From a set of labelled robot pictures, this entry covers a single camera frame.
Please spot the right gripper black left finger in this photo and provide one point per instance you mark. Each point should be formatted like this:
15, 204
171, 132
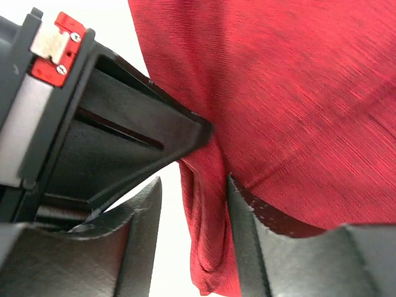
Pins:
111, 255

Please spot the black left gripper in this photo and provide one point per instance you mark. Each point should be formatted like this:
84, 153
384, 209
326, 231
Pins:
41, 65

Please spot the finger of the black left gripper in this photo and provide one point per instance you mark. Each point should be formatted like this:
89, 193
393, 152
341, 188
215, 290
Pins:
123, 128

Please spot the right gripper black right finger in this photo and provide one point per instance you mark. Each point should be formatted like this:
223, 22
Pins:
278, 255

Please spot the red cloth napkin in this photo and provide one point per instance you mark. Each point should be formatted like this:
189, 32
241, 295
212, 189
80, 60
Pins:
302, 98

